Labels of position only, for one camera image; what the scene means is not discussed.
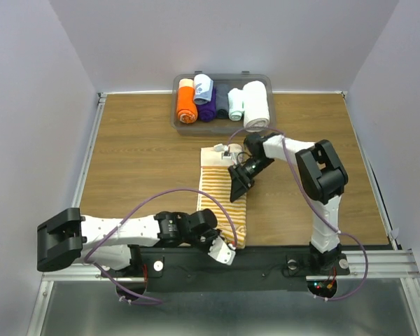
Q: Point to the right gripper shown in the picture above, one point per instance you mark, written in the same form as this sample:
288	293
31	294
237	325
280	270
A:
240	181

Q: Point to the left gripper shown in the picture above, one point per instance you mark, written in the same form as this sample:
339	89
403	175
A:
213	234

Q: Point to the yellow striped towel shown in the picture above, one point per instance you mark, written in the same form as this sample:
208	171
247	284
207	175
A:
215	181

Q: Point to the light blue towel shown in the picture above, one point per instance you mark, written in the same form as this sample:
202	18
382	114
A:
203	86

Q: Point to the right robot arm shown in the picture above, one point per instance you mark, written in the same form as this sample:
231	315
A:
321	178

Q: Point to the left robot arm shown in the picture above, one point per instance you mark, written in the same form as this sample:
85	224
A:
70	237

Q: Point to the purple rolled towel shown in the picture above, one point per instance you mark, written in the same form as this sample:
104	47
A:
207	111

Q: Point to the mint rolled towel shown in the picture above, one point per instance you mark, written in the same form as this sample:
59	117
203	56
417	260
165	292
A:
236	104

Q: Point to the clear plastic bin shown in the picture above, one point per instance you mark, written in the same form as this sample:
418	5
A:
220	126

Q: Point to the white rolled towel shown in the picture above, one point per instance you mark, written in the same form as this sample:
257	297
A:
256	108

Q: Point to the dark grey rolled towel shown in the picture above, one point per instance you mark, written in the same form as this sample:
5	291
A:
222	104

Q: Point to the orange rolled towel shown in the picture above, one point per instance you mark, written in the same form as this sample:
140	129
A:
186	110

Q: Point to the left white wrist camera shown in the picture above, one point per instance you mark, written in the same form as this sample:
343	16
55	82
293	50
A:
221	252

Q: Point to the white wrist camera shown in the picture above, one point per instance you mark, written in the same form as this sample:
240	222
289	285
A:
221	252
228	157

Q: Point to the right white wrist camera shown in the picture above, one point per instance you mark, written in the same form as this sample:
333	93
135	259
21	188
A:
228	157

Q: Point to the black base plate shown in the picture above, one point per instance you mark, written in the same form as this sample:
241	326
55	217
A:
254	268

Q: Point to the aluminium frame rail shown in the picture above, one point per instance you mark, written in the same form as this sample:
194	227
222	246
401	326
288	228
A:
135	152

